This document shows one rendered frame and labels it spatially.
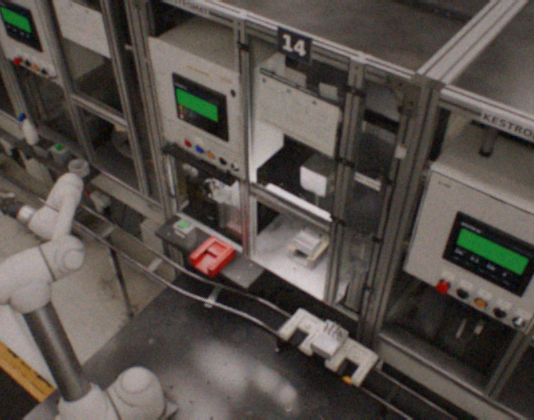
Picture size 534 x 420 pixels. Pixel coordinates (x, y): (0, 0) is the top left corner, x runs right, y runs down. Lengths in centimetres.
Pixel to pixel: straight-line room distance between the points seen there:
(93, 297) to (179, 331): 117
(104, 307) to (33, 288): 166
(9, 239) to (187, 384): 208
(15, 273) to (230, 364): 99
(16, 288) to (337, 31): 127
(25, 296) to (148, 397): 58
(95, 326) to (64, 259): 164
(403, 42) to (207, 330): 149
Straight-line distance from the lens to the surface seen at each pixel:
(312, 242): 245
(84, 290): 374
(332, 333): 228
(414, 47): 177
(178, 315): 267
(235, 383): 247
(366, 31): 183
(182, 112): 220
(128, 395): 220
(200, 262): 253
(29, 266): 198
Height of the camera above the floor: 286
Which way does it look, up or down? 45 degrees down
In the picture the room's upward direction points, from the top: straight up
